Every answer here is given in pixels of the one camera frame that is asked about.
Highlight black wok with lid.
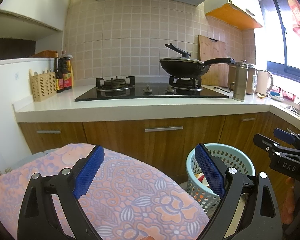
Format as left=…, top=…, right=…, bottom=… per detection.
left=160, top=43, right=236, bottom=78

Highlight wooden base cabinets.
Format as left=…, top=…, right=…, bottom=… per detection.
left=18, top=112, right=300, bottom=205

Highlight pink floral tablecloth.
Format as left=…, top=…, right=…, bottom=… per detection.
left=0, top=144, right=209, bottom=239

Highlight dark soy sauce bottle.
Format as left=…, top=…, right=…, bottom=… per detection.
left=54, top=53, right=64, bottom=93

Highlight beige utensil basket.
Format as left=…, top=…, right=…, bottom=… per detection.
left=29, top=69, right=57, bottom=102

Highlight person's right hand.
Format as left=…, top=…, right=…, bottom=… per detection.
left=281, top=177, right=295, bottom=225

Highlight red white paper cup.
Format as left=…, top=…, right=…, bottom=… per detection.
left=195, top=173, right=209, bottom=187

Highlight black gas stove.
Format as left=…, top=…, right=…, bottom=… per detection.
left=75, top=76, right=228, bottom=102

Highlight orange wall cabinet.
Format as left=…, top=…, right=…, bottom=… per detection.
left=204, top=0, right=264, bottom=30

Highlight teal plastic waste basket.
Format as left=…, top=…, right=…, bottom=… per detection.
left=186, top=143, right=255, bottom=217

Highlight electric kettle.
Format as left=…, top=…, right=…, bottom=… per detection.
left=252, top=70, right=274, bottom=96

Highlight large sauce bottle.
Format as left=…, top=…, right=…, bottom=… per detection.
left=59, top=50, right=73, bottom=90

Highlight steel thermos bottle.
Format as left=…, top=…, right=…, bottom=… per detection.
left=232, top=61, right=248, bottom=101

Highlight wooden cutting board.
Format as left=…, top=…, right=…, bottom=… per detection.
left=198, top=35, right=230, bottom=87

